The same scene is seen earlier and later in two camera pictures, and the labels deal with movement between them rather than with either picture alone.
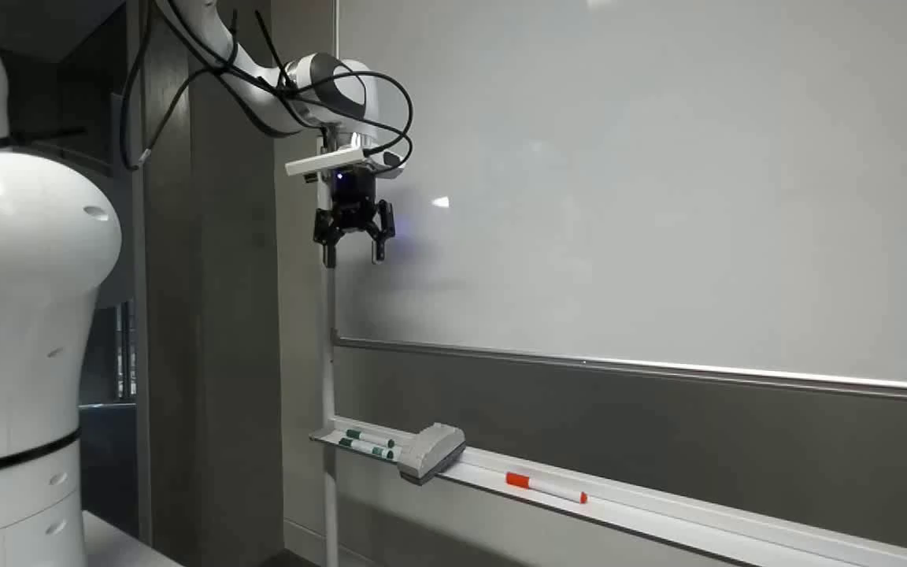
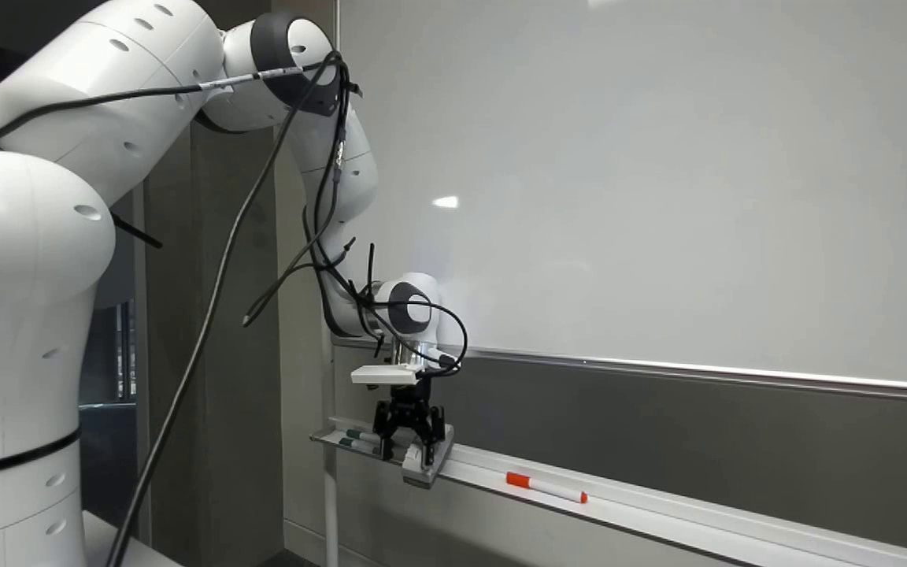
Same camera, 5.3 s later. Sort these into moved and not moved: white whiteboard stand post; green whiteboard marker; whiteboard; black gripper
Moved: black gripper
Not moved: white whiteboard stand post; whiteboard; green whiteboard marker
